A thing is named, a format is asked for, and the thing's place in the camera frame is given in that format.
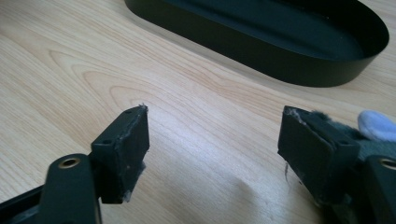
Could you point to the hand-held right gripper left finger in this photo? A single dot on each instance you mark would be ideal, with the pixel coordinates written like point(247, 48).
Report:
point(124, 149)

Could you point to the grey and white plush toy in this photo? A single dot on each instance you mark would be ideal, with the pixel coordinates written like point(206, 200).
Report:
point(373, 130)

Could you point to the black oval metal tray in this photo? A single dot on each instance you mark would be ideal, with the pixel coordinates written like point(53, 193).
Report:
point(280, 46)

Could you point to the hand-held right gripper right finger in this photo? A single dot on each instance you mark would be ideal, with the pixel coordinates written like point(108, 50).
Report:
point(314, 155)

